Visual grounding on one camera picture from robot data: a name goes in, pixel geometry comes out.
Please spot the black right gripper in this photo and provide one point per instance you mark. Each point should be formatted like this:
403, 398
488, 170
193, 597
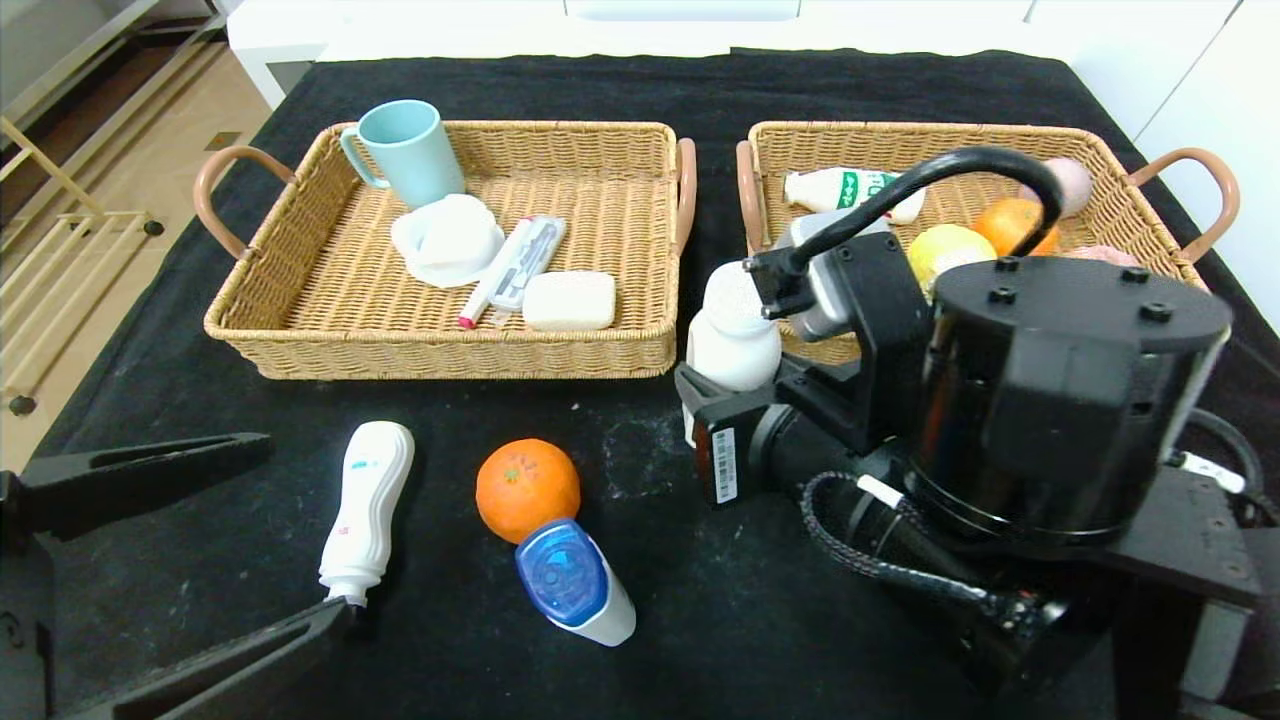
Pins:
718, 452

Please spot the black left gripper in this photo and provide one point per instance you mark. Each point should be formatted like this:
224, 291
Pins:
25, 620

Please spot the white milk bottle green label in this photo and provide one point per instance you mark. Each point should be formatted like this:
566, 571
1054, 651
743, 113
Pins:
735, 345

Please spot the white tube with blue cap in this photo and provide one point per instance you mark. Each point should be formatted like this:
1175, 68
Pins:
560, 575

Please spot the yellow lemon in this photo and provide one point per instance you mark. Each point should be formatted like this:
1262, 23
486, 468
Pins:
945, 255

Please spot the wicker basket with toiletries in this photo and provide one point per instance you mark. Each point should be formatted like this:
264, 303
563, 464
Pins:
620, 218

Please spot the wicker basket with food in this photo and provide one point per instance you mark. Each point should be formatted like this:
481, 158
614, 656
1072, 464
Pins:
1000, 137

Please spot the white shoe brush bottle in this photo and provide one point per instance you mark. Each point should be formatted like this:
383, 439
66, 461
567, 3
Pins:
368, 500

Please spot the orange with stem mark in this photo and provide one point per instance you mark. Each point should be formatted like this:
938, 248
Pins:
528, 485

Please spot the white soap bar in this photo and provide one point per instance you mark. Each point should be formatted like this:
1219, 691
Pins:
568, 301

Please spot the white pen with pink cap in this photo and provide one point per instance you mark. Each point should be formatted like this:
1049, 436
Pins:
493, 283

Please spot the white AD drink bottle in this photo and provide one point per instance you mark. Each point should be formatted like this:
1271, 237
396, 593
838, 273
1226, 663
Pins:
820, 188

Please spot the white round dish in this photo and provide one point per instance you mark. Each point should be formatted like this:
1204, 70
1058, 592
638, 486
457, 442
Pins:
448, 238

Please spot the orange with smooth skin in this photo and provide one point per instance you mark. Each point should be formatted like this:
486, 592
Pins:
1005, 225

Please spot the brown bread roll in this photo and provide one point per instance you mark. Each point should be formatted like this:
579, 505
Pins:
1100, 255

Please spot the light blue mug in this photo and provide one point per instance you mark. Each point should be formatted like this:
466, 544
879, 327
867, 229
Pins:
412, 147

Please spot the brass floor socket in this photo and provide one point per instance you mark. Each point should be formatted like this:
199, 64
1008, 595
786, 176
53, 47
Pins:
224, 141

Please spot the light wooden rolling rack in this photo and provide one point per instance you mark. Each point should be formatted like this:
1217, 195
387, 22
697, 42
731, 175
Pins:
52, 166

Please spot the pale pink egg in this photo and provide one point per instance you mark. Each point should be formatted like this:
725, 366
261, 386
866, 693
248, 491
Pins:
1075, 180

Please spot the white low table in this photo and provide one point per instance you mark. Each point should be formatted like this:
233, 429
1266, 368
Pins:
500, 40

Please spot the grey metal shelf frame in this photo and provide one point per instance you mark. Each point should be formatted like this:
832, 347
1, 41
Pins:
100, 55

